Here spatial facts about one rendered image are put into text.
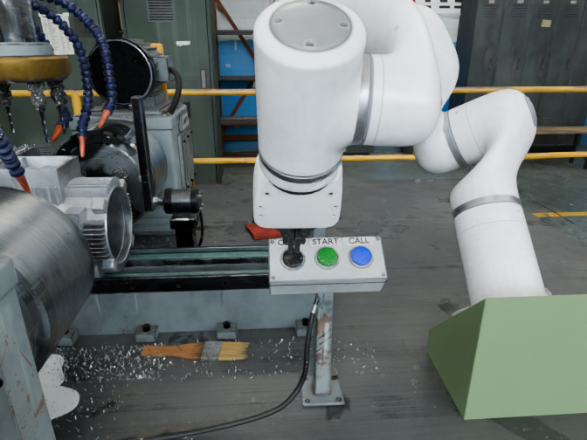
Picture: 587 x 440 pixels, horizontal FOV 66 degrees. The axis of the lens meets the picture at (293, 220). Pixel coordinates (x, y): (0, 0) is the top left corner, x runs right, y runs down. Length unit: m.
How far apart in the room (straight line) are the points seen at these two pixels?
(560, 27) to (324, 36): 6.17
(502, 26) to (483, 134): 5.23
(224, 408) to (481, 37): 5.58
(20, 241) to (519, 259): 0.74
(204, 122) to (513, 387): 3.60
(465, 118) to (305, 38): 0.63
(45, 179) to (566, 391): 0.95
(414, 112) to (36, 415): 0.51
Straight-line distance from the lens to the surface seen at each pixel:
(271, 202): 0.49
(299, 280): 0.65
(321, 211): 0.51
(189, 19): 4.06
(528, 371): 0.81
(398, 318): 1.03
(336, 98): 0.36
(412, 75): 0.38
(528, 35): 6.20
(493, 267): 0.82
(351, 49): 0.34
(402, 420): 0.80
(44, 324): 0.65
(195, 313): 0.96
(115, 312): 0.99
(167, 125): 1.34
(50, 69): 0.90
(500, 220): 0.85
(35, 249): 0.66
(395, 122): 0.38
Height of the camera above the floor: 1.36
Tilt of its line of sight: 22 degrees down
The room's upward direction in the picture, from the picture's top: straight up
